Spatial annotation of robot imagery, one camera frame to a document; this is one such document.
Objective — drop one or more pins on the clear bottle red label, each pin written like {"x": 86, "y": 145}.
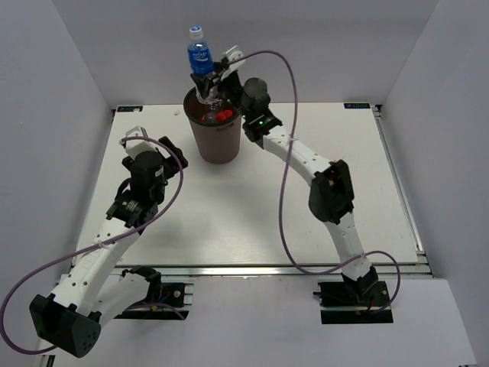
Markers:
{"x": 224, "y": 115}

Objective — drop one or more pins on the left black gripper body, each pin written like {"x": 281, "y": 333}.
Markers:
{"x": 160, "y": 195}

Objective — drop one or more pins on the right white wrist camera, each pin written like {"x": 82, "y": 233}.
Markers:
{"x": 231, "y": 60}

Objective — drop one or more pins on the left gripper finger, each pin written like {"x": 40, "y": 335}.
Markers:
{"x": 171, "y": 146}
{"x": 178, "y": 162}

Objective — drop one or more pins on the small red-cap bottle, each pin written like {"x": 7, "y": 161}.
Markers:
{"x": 210, "y": 118}

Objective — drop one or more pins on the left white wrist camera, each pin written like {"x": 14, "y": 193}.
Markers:
{"x": 135, "y": 147}

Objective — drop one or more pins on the left blue table sticker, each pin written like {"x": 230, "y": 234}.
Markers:
{"x": 122, "y": 109}

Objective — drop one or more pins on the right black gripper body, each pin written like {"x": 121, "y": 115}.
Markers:
{"x": 231, "y": 88}

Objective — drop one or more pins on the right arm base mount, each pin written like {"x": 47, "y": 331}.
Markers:
{"x": 339, "y": 307}

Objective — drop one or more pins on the Pocari Sweat blue bottle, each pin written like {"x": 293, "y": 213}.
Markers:
{"x": 200, "y": 60}

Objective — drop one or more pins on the right blue table sticker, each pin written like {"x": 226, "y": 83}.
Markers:
{"x": 356, "y": 105}

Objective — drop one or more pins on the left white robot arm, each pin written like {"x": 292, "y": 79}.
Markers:
{"x": 72, "y": 316}

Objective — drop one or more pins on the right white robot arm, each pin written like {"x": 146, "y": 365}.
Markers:
{"x": 331, "y": 192}

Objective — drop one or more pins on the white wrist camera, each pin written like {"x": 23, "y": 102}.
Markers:
{"x": 231, "y": 60}
{"x": 135, "y": 147}

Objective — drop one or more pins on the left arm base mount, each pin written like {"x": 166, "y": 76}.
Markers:
{"x": 166, "y": 299}

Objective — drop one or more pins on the brown plastic waste bin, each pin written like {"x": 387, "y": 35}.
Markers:
{"x": 217, "y": 144}

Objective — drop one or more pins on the blue table sticker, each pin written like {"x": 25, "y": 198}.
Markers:
{"x": 356, "y": 105}
{"x": 122, "y": 109}

